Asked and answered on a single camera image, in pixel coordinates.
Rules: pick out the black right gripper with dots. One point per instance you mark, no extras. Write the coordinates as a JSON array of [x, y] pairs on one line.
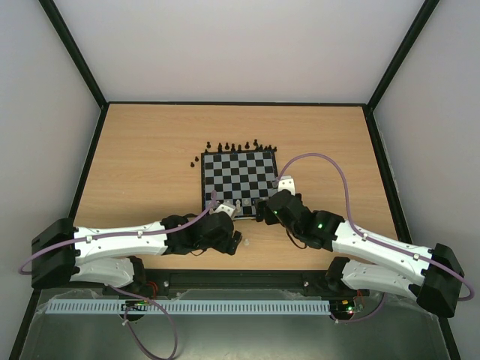
[[261, 210]]

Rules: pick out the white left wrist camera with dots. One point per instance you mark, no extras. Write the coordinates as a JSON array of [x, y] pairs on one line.
[[228, 209]]

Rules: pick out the black front frame rail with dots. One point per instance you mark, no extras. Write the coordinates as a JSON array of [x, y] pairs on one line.
[[240, 279]]

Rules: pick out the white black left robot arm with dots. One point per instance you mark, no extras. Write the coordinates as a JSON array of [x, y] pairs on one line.
[[63, 253]]

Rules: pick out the white slotted cable duct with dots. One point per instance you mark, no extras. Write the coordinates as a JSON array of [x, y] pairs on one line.
[[187, 307]]

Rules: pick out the black chess piece row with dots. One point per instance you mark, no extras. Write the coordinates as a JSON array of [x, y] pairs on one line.
[[230, 147]]

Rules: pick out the black frame post right rear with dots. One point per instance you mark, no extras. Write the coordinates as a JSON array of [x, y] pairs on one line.
[[415, 29]]

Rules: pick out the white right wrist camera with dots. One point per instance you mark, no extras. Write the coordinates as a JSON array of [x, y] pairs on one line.
[[285, 183]]

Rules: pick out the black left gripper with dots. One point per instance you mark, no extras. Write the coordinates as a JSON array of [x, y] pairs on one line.
[[223, 247]]

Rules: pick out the black frame post left rear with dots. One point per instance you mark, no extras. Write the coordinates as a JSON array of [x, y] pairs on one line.
[[61, 28]]

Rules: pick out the black white chessboard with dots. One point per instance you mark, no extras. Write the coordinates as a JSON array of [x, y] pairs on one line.
[[238, 176]]

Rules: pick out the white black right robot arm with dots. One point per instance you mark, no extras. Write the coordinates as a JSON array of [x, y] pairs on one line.
[[429, 276]]

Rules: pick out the black frame post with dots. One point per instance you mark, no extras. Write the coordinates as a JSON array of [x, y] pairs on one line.
[[415, 29], [61, 28]]

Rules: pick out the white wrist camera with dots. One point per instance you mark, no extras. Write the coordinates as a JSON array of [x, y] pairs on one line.
[[228, 209], [285, 183]]

